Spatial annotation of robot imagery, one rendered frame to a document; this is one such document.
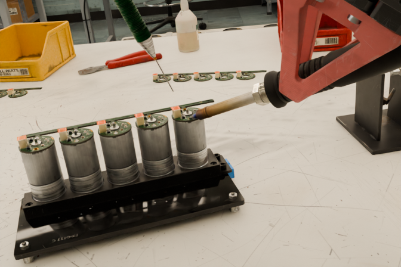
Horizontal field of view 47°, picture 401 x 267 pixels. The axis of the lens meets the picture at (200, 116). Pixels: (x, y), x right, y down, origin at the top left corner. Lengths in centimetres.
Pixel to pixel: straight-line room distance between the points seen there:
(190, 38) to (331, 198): 43
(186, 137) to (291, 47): 12
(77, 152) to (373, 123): 25
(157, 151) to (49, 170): 8
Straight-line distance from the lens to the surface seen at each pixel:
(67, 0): 502
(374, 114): 43
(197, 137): 35
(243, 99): 31
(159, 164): 36
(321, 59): 29
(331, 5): 26
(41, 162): 35
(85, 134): 35
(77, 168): 35
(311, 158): 41
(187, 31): 73
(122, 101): 57
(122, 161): 35
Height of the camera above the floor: 96
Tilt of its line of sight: 24 degrees down
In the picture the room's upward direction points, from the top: 6 degrees counter-clockwise
